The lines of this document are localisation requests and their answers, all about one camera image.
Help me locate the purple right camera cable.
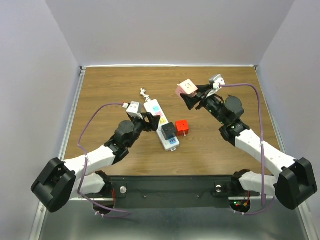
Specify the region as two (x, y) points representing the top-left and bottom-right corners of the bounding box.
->
(219, 83), (276, 216)

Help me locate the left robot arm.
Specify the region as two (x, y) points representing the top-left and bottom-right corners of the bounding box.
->
(31, 112), (161, 213)

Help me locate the black cube plug adapter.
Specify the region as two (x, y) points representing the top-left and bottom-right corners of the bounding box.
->
(161, 122), (177, 141)

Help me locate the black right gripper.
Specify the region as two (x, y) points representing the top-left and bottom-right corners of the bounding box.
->
(181, 83), (227, 125)

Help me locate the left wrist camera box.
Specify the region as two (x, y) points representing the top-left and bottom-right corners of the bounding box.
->
(122, 101), (143, 119)

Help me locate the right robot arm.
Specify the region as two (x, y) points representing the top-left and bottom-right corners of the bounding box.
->
(179, 83), (318, 210)

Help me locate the white multicolour power strip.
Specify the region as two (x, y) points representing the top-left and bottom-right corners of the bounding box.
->
(143, 99), (180, 152)

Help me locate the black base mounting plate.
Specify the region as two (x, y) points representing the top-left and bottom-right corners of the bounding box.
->
(82, 174), (261, 210)

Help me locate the aluminium frame rail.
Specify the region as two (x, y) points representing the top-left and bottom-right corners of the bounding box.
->
(29, 197), (83, 240)

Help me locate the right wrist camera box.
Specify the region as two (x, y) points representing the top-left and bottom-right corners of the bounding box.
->
(209, 74), (225, 90)

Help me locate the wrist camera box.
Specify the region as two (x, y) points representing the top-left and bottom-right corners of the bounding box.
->
(209, 74), (225, 90)
(122, 101), (143, 119)

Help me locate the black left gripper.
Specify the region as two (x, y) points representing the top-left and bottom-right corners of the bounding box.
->
(125, 112), (160, 149)

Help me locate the purple camera cable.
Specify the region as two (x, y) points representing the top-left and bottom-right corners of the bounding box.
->
(219, 83), (276, 216)
(76, 102), (132, 218)

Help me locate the pink cube plug adapter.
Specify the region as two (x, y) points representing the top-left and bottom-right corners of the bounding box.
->
(175, 79), (198, 97)

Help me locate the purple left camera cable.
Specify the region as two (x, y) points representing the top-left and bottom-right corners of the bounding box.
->
(76, 102), (132, 218)

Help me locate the white coiled cord with plug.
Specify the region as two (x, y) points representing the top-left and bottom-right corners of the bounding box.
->
(139, 87), (153, 103)

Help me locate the red cube plug adapter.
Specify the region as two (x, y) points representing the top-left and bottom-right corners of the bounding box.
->
(175, 119), (190, 137)

